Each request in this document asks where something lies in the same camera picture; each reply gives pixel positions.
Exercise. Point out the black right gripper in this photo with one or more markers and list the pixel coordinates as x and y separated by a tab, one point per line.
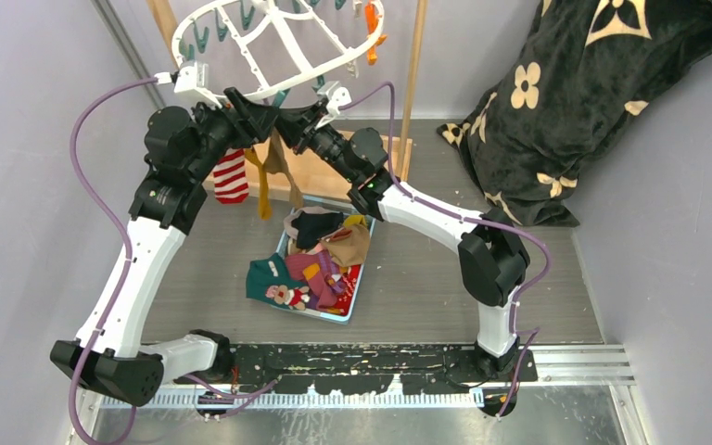
300	129

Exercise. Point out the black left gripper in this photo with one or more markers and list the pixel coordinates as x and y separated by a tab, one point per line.
252	122

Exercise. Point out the tan brown sock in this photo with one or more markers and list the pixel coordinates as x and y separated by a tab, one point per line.
349	245
275	163

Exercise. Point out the white plastic sock hanger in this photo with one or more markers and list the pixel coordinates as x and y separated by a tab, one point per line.
228	69

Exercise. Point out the red white striped santa sock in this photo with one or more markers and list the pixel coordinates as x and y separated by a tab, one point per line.
230	180

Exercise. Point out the mustard yellow sock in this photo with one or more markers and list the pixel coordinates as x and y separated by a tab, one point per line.
264	206

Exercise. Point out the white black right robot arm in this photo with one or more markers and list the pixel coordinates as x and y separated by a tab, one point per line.
493	260

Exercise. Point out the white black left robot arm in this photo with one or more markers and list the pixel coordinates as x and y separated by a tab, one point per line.
108	356

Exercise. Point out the wooden hanger stand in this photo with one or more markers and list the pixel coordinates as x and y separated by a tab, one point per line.
186	40

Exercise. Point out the black sock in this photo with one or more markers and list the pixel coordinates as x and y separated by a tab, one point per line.
312	227

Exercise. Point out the light blue sock basket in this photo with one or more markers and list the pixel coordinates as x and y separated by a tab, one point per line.
352	276

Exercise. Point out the maroon purple sock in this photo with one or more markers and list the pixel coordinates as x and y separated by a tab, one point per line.
319	273

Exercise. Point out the green reindeer christmas sock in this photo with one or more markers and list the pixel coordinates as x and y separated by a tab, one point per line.
269	281

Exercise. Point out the black floral plush blanket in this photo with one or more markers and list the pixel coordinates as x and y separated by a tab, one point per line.
586	71

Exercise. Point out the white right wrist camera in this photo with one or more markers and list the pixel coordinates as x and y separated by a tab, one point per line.
337	96

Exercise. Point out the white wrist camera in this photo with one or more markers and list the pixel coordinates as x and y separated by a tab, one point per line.
337	96
192	84

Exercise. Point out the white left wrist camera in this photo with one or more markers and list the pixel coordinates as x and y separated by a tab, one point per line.
192	84

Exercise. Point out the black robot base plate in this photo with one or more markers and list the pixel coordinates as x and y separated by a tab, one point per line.
364	376

